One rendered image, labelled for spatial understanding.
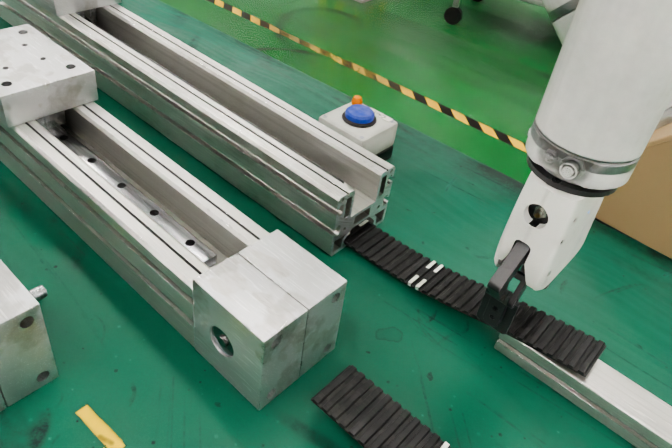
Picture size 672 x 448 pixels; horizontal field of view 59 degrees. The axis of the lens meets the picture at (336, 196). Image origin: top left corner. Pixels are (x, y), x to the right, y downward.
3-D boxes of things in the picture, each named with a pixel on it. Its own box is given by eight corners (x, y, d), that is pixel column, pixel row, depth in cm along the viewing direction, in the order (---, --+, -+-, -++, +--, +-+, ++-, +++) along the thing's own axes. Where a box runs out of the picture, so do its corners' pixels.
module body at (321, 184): (383, 220, 75) (395, 165, 70) (329, 257, 69) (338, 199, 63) (54, 7, 113) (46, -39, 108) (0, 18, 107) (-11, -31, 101)
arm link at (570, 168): (617, 180, 42) (600, 213, 44) (657, 139, 48) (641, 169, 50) (513, 129, 46) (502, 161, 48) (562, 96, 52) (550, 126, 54)
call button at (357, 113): (378, 124, 83) (381, 111, 82) (360, 133, 80) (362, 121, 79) (356, 112, 85) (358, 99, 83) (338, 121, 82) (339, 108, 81)
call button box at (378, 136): (391, 158, 86) (399, 120, 83) (347, 183, 80) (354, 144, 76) (350, 133, 90) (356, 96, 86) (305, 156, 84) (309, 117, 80)
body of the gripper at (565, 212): (597, 203, 44) (545, 306, 50) (644, 154, 50) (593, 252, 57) (507, 156, 47) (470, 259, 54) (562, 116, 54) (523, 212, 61)
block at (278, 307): (351, 335, 60) (365, 267, 54) (258, 411, 52) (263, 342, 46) (288, 285, 64) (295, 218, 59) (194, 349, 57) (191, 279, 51)
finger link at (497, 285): (507, 268, 47) (492, 310, 51) (555, 217, 51) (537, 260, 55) (494, 260, 48) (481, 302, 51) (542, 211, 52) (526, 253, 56)
